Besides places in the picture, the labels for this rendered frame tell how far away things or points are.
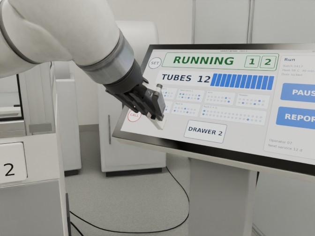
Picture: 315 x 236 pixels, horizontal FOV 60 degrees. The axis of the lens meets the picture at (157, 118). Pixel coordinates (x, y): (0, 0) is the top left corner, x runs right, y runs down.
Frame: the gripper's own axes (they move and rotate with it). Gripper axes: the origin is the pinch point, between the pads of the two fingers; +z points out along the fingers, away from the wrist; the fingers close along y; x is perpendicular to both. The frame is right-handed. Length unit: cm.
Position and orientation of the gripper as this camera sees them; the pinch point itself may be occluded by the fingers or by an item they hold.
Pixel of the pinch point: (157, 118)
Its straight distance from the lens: 64.5
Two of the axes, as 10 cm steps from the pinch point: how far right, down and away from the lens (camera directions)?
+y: -8.7, -1.2, 4.7
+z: 3.8, 4.6, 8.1
